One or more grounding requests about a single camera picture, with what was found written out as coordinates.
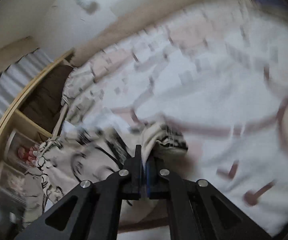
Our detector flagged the cream black print garment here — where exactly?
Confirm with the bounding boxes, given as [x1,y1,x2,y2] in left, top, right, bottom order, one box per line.
[23,122,188,227]

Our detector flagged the red toy in box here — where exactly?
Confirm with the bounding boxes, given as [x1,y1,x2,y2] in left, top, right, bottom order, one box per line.
[17,144,39,166]

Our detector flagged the wooden headboard shelf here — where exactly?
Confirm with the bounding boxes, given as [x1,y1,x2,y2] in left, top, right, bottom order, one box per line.
[0,48,76,205]

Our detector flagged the bear pattern bed blanket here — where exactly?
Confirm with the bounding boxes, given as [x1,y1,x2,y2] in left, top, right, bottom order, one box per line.
[63,0,288,236]

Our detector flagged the grey curtain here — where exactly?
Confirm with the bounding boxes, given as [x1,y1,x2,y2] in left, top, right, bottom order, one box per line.
[0,48,53,119]

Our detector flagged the beige rolled duvet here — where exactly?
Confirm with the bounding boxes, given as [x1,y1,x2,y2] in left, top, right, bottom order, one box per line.
[71,0,250,67]

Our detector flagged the white hanging wall bag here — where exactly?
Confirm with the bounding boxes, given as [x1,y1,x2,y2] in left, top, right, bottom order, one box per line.
[75,0,98,14]

